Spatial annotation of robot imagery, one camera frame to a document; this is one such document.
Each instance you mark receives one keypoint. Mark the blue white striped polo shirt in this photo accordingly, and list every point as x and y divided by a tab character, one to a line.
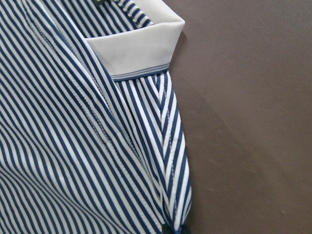
91	140

